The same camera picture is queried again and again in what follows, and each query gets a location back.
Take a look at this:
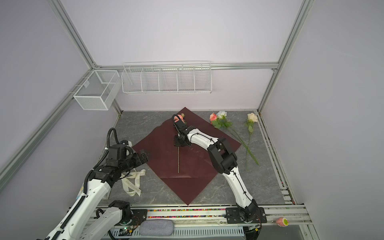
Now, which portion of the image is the double pink fake rose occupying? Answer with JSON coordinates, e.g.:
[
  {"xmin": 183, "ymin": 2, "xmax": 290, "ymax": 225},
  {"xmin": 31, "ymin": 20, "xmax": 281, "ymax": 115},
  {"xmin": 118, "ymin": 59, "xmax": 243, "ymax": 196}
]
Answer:
[{"xmin": 173, "ymin": 113, "xmax": 185, "ymax": 174}]

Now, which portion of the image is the single pink fake rose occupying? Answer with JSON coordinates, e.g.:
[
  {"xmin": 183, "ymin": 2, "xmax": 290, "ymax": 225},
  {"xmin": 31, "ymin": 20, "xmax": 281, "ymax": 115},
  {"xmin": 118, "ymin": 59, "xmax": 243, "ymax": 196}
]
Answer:
[{"xmin": 210, "ymin": 112, "xmax": 228, "ymax": 129}]

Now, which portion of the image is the cream fake rose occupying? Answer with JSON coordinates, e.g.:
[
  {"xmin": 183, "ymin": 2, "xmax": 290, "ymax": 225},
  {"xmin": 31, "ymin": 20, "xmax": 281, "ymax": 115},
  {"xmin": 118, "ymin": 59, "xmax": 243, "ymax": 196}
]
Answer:
[{"xmin": 245, "ymin": 113, "xmax": 259, "ymax": 165}]

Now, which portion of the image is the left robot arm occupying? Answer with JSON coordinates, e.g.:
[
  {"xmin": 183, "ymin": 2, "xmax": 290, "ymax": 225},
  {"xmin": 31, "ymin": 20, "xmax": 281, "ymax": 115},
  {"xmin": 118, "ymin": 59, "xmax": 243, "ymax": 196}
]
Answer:
[{"xmin": 46, "ymin": 143, "xmax": 149, "ymax": 240}]

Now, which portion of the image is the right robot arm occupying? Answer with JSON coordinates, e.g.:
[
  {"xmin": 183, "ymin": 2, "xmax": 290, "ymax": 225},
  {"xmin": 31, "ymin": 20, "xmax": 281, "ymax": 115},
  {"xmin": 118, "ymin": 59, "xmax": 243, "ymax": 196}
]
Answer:
[{"xmin": 172, "ymin": 115, "xmax": 267, "ymax": 225}]

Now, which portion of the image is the cream ribbon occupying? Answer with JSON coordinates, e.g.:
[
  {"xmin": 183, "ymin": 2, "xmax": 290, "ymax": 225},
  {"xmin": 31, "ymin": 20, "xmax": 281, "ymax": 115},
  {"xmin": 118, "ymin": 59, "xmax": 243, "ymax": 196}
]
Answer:
[{"xmin": 121, "ymin": 169, "xmax": 146, "ymax": 197}]

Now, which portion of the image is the white mesh box basket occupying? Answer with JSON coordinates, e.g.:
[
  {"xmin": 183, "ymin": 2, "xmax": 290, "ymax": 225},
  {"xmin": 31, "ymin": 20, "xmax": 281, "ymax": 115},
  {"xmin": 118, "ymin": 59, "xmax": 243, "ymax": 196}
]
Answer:
[{"xmin": 74, "ymin": 70, "xmax": 122, "ymax": 111}]

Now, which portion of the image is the grey foam pad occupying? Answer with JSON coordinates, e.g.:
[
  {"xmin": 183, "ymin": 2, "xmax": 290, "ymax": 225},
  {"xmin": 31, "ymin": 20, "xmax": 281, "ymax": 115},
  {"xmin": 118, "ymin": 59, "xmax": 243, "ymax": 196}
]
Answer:
[{"xmin": 139, "ymin": 219, "xmax": 175, "ymax": 237}]

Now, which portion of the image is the pink round object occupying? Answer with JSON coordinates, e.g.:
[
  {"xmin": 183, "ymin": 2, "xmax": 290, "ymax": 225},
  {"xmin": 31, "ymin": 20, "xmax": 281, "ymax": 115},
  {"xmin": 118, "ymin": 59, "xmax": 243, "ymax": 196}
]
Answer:
[{"xmin": 276, "ymin": 217, "xmax": 290, "ymax": 227}]

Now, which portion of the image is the white wire shelf basket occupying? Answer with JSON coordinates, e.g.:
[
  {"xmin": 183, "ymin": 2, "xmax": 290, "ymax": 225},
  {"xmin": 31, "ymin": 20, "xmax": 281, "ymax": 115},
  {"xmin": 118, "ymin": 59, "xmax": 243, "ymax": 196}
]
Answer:
[{"xmin": 122, "ymin": 61, "xmax": 213, "ymax": 94}]

